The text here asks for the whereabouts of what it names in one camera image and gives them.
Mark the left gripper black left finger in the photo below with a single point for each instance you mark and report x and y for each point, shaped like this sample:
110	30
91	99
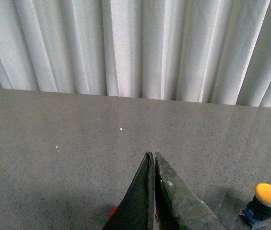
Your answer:
136	210

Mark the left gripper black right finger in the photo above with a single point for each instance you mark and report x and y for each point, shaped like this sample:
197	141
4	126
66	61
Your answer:
177	207

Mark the yellow mushroom push button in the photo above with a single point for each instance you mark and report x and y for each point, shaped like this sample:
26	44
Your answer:
257	212

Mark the red object under gripper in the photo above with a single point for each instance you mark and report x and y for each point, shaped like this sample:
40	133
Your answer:
112	212

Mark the white pleated curtain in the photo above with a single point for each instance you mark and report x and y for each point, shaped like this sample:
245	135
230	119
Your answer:
206	51

